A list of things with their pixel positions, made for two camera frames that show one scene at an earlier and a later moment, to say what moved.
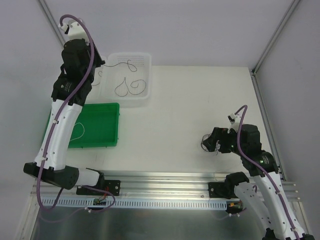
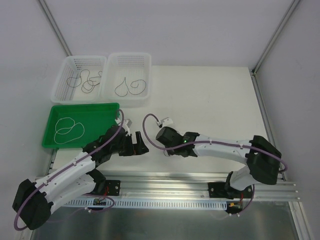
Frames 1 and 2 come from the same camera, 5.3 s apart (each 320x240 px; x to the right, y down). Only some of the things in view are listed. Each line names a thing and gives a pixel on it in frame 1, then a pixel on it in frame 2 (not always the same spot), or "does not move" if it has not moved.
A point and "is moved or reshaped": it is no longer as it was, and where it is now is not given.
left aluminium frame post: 52,21 does not move
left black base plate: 113,186 does not move
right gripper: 217,139 → 171,151
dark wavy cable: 100,76 is moved or reshaped
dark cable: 132,67 is moved or reshaped
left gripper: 99,60 → 130,146
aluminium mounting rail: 133,184 does not move
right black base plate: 221,190 does not move
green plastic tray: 97,125 does not move
